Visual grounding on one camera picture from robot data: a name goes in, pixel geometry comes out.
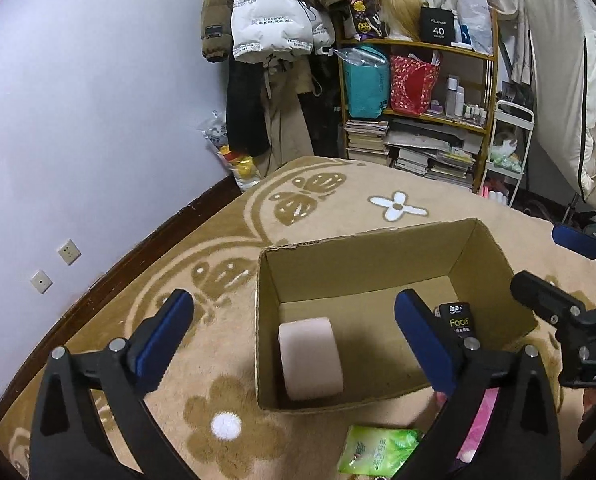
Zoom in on open cardboard box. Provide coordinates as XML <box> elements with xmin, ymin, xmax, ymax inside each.
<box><xmin>255</xmin><ymin>219</ymin><xmax>537</xmax><ymax>414</ymax></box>

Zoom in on pink swirl roll plush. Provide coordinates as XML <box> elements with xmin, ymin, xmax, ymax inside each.
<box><xmin>278</xmin><ymin>318</ymin><xmax>345</xmax><ymax>402</ymax></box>

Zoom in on pink plush toy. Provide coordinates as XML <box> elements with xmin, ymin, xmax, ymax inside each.
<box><xmin>456</xmin><ymin>388</ymin><xmax>499</xmax><ymax>466</ymax></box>

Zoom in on black face wash tube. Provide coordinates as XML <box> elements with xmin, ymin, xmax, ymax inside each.
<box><xmin>435</xmin><ymin>302</ymin><xmax>480</xmax><ymax>351</ymax></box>

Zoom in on plastic bag of toys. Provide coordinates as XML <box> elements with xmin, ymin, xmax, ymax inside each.
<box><xmin>198</xmin><ymin>110</ymin><xmax>260</xmax><ymax>192</ymax></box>

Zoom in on wall socket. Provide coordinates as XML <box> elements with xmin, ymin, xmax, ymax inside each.
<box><xmin>57</xmin><ymin>240</ymin><xmax>81</xmax><ymax>266</ymax></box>
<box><xmin>30</xmin><ymin>270</ymin><xmax>53</xmax><ymax>295</ymax></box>

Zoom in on teal tote bag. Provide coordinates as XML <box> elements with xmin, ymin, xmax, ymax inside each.
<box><xmin>343</xmin><ymin>46</ymin><xmax>390</xmax><ymax>119</ymax></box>

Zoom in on black box marked 40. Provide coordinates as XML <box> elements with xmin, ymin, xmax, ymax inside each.
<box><xmin>419</xmin><ymin>6</ymin><xmax>456</xmax><ymax>46</ymax></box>

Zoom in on black hanging garment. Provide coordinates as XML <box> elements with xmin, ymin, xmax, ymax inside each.
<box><xmin>226</xmin><ymin>55</ymin><xmax>270</xmax><ymax>157</ymax></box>

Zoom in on wooden shelf unit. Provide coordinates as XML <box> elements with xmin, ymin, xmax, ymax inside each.
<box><xmin>338</xmin><ymin>9</ymin><xmax>499</xmax><ymax>193</ymax></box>

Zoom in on red patterned bag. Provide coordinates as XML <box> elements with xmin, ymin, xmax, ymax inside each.
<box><xmin>390</xmin><ymin>55</ymin><xmax>440</xmax><ymax>116</ymax></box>

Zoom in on lower wall socket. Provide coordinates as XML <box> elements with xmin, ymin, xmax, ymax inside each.
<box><xmin>30</xmin><ymin>270</ymin><xmax>53</xmax><ymax>295</ymax></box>

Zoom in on cream folded mattress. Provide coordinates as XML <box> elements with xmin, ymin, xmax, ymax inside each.
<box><xmin>526</xmin><ymin>0</ymin><xmax>596</xmax><ymax>209</ymax></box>

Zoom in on upper wall socket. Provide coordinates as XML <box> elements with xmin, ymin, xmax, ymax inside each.
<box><xmin>57</xmin><ymin>240</ymin><xmax>81</xmax><ymax>266</ymax></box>

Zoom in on blonde wig head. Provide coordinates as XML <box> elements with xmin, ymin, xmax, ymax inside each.
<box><xmin>378</xmin><ymin>0</ymin><xmax>423</xmax><ymax>41</ymax></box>

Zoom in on person's right hand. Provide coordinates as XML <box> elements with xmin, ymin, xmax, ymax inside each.
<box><xmin>583</xmin><ymin>388</ymin><xmax>596</xmax><ymax>416</ymax></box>

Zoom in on white rolling cart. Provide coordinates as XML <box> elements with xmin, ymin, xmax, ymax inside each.
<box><xmin>479</xmin><ymin>100</ymin><xmax>535</xmax><ymax>207</ymax></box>

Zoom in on green tissue pack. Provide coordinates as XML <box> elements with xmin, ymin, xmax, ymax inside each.
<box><xmin>338</xmin><ymin>425</ymin><xmax>423</xmax><ymax>478</ymax></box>

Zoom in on beige hanging trousers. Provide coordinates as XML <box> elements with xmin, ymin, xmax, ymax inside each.
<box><xmin>255</xmin><ymin>56</ymin><xmax>314</xmax><ymax>177</ymax></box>

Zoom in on stack of books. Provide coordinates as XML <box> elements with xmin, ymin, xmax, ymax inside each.
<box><xmin>343</xmin><ymin>119</ymin><xmax>389</xmax><ymax>166</ymax></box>

